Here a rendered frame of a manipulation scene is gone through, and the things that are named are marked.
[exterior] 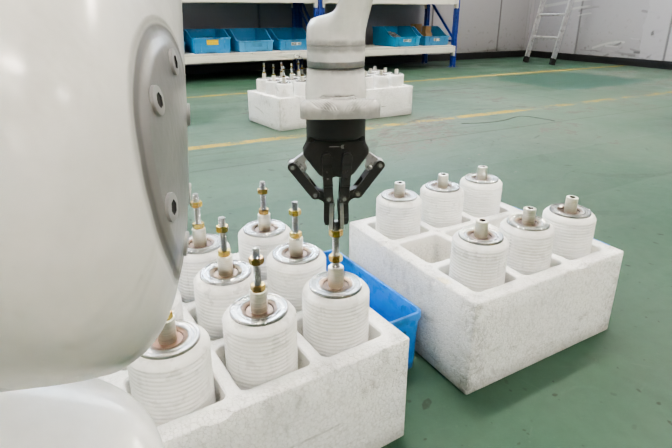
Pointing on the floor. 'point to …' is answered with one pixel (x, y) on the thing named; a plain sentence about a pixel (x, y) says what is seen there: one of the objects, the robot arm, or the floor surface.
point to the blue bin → (386, 303)
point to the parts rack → (337, 3)
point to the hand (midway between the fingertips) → (335, 214)
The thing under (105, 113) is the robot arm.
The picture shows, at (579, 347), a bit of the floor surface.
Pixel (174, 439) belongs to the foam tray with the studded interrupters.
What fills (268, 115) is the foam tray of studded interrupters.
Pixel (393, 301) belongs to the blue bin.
